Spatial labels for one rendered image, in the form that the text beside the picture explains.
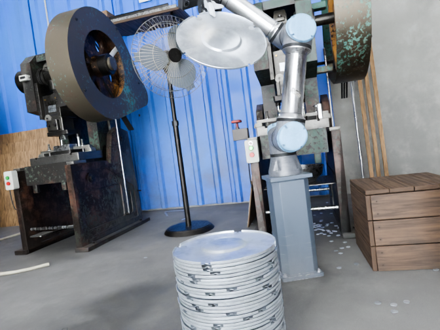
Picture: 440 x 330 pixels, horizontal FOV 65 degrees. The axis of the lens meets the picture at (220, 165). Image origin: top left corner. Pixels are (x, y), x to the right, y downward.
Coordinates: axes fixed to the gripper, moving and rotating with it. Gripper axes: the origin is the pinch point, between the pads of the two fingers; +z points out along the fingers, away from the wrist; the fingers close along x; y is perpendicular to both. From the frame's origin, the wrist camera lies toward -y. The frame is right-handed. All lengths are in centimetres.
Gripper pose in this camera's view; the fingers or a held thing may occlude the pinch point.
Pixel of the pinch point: (211, 16)
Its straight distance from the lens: 126.1
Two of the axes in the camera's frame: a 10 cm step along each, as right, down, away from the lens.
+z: 3.2, 7.1, -6.3
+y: 9.4, -1.4, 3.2
